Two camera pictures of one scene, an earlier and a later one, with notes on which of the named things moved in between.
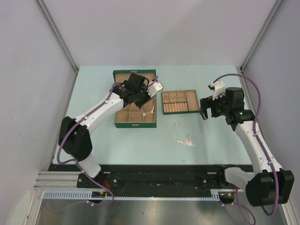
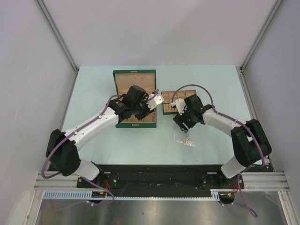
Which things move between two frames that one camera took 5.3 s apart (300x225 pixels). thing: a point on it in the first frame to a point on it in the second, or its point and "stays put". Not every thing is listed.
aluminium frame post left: [57, 34] stays put
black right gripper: [207, 102] to [180, 119]
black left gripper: [145, 88] to [145, 100]
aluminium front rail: [59, 181] stays put
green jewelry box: [132, 116] stays put
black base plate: [150, 177] stays put
